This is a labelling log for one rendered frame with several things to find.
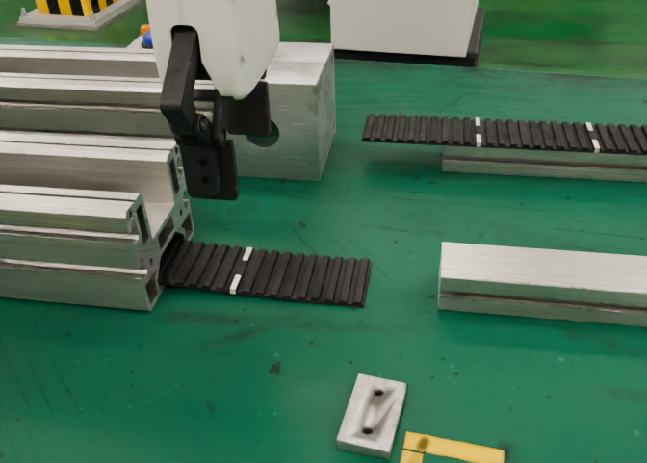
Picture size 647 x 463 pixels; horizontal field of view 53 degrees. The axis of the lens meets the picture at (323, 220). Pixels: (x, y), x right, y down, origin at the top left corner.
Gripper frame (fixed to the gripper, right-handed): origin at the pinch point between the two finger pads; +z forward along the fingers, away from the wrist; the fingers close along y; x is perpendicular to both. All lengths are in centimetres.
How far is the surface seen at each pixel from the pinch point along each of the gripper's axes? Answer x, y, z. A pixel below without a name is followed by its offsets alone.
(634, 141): -30.8, 18.6, 7.7
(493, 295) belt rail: -17.9, -1.4, 9.7
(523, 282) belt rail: -19.6, -2.0, 7.9
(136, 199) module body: 5.8, -3.3, 2.4
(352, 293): -8.2, -1.3, 10.7
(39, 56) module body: 26.3, 21.2, 2.6
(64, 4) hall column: 183, 287, 79
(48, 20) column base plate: 191, 281, 86
